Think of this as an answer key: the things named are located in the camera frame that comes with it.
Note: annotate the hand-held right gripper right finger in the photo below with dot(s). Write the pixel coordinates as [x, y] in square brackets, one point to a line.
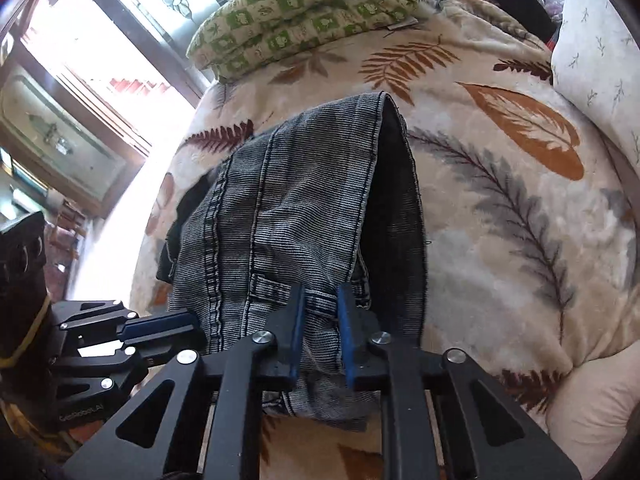
[346, 335]

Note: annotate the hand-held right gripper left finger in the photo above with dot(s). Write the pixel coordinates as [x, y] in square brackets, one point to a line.
[298, 330]

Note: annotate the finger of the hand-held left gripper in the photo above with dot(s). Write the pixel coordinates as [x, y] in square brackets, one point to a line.
[160, 325]
[170, 347]

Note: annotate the grey denim pants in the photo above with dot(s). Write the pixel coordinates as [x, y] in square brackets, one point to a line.
[280, 210]

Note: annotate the glass door cabinet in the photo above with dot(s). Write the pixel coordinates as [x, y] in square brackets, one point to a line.
[60, 135]

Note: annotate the leaf print blanket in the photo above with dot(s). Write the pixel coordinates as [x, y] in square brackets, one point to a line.
[500, 260]

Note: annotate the window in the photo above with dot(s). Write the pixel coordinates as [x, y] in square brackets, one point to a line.
[100, 45]

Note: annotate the cream quilt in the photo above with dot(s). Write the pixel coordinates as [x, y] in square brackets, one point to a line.
[595, 400]

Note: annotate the green checkered pillow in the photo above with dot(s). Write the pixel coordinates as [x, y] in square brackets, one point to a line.
[300, 15]

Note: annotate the white patterned pillow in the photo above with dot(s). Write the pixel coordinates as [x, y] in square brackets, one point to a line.
[595, 60]

